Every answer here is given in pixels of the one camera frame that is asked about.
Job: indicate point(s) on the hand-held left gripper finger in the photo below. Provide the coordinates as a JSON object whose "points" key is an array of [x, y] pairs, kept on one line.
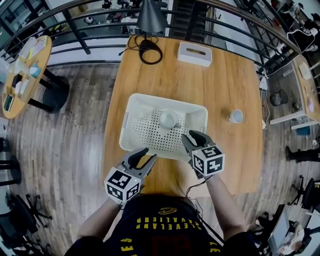
{"points": [[149, 168], [131, 157]]}

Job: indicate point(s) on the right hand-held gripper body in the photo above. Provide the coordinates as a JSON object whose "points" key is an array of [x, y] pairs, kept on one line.
{"points": [[208, 161]]}

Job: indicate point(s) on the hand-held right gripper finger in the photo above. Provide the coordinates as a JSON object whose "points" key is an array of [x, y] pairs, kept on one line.
{"points": [[207, 141], [188, 145]]}

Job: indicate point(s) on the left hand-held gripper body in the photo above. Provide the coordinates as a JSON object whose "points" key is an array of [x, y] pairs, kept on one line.
{"points": [[122, 185]]}

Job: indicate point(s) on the white perforated plastic basket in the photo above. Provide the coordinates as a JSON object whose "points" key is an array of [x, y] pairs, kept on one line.
{"points": [[145, 135]]}

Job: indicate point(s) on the white mug with handle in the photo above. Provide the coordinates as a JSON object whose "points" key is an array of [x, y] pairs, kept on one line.
{"points": [[168, 118]]}

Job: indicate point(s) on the white printed paper cup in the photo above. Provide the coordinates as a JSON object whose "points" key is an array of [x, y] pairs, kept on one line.
{"points": [[236, 116]]}

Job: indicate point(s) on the person's left forearm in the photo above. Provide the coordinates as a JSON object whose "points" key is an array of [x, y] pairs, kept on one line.
{"points": [[98, 220]]}

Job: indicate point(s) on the person's right forearm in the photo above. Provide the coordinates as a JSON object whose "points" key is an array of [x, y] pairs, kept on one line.
{"points": [[227, 210]]}

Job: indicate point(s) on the white tissue box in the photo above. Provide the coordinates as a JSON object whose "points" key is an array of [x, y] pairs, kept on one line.
{"points": [[195, 55]]}

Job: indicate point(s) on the person's dark jersey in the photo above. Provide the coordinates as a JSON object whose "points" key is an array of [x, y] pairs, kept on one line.
{"points": [[165, 232]]}

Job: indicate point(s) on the white extension socket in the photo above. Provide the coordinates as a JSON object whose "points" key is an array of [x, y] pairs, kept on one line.
{"points": [[263, 83]]}

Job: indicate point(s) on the black mesh wastebasket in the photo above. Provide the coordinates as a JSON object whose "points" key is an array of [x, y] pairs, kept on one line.
{"points": [[279, 97]]}

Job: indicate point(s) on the teal bin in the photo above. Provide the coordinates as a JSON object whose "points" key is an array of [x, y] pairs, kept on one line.
{"points": [[303, 130]]}

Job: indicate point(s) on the round wooden table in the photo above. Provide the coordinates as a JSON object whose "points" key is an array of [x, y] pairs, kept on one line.
{"points": [[56, 95]]}

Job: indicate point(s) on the black computer monitor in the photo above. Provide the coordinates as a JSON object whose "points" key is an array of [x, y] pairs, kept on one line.
{"points": [[278, 230]]}

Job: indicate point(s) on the black office chair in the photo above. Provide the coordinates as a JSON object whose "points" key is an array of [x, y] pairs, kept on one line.
{"points": [[25, 215], [308, 195]]}

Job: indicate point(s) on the wooden table with white legs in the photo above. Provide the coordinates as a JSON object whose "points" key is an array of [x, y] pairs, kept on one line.
{"points": [[303, 90]]}

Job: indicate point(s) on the pale pink notepad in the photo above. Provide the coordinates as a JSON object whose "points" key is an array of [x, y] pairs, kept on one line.
{"points": [[311, 104]]}

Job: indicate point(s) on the black staircase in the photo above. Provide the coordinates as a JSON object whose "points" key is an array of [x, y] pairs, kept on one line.
{"points": [[190, 22]]}

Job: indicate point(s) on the black round container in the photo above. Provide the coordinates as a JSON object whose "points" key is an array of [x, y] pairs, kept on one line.
{"points": [[4, 145]]}

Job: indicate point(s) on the light blue packet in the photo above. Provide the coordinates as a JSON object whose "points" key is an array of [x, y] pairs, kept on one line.
{"points": [[34, 71]]}

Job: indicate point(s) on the black desk lamp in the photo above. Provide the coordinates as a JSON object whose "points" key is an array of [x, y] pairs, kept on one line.
{"points": [[151, 17]]}

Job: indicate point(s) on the clear plastic container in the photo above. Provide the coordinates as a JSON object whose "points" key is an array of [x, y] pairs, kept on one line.
{"points": [[27, 47]]}

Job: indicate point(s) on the black framed glass door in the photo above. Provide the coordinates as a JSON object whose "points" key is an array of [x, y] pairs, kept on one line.
{"points": [[17, 17]]}

